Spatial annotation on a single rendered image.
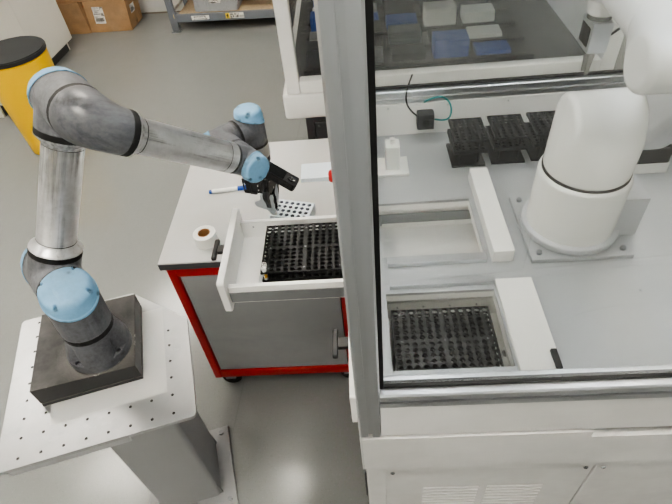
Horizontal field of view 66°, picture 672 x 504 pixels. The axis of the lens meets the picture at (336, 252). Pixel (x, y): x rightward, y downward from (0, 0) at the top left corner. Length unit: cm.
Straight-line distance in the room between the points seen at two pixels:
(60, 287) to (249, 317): 73
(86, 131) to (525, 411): 94
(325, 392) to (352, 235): 159
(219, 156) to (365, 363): 64
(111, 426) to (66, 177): 57
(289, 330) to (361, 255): 127
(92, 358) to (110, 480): 93
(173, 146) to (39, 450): 75
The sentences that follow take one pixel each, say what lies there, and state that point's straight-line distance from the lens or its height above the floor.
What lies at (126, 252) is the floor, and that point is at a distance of 295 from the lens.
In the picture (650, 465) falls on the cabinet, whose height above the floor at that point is 75.
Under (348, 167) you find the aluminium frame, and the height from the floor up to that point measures 154.
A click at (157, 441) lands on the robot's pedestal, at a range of 164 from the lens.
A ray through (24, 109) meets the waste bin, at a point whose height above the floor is 36.
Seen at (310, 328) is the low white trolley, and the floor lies 38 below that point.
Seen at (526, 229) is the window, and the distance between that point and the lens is 64.
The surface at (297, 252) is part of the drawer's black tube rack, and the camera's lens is 136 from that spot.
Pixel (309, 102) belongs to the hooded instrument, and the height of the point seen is 87.
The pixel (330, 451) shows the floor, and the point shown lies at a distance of 203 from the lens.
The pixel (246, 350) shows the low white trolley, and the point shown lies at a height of 26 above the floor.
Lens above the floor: 186
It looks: 45 degrees down
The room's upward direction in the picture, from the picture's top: 6 degrees counter-clockwise
